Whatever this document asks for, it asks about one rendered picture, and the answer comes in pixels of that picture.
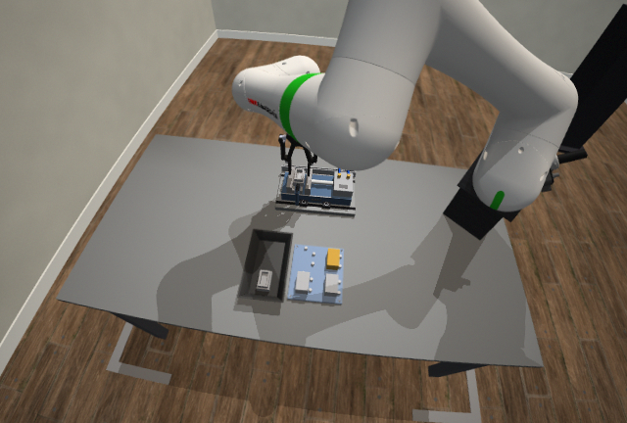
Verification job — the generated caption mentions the yellow block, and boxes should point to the yellow block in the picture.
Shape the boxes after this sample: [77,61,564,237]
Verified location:
[326,249,340,270]

